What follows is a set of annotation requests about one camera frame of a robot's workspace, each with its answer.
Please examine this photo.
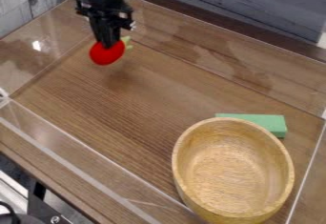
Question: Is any black metal table bracket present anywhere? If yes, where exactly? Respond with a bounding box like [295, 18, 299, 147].
[26, 182, 72, 224]

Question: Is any oval wooden bowl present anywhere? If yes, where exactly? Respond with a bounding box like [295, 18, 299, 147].
[172, 117, 295, 224]

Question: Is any green foam block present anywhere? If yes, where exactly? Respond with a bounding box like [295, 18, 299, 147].
[215, 113, 287, 138]

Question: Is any clear acrylic front wall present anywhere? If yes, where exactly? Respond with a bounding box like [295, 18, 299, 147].
[0, 89, 203, 224]

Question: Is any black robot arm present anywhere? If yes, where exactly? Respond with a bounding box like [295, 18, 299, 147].
[74, 0, 135, 49]

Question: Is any black cable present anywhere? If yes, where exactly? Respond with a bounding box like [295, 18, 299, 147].
[0, 200, 22, 224]

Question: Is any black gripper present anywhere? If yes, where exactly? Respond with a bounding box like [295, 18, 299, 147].
[74, 0, 135, 49]

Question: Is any red plush strawberry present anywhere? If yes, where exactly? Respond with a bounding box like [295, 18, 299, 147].
[89, 36, 132, 66]

